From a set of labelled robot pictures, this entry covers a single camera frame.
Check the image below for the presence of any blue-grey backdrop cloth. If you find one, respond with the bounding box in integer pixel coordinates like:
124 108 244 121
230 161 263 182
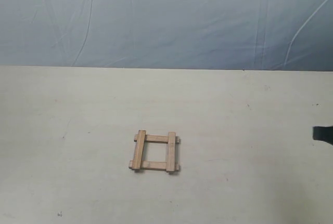
1 0 332 71

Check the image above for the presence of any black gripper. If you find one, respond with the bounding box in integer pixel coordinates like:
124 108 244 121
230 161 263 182
312 126 333 145

